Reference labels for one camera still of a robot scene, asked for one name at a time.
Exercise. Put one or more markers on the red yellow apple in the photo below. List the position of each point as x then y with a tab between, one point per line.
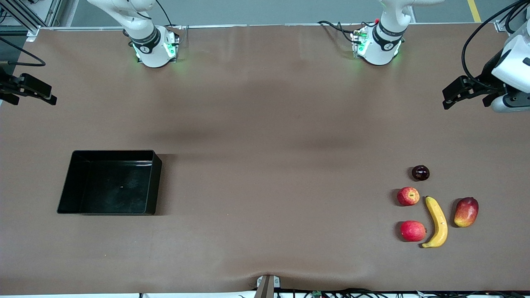
408	196

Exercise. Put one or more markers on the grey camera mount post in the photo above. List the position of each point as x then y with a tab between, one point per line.
265	286

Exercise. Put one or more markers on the red pomegranate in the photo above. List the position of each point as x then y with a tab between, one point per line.
412	231

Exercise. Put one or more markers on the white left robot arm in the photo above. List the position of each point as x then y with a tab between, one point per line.
379	46

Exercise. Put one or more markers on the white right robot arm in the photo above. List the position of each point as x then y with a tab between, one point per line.
151	49

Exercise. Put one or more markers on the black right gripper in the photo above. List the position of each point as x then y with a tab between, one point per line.
5	85

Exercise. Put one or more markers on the red yellow mango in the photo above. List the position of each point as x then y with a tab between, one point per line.
466	212

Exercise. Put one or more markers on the dark purple mangosteen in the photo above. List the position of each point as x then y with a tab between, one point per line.
420	172

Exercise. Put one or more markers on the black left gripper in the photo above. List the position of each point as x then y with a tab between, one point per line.
490	72

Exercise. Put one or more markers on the aluminium frame profile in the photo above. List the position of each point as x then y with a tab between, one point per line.
25	16

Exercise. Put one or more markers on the black plastic box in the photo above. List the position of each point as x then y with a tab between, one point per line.
112	186

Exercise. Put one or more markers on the yellow banana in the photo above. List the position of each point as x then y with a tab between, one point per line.
438	221

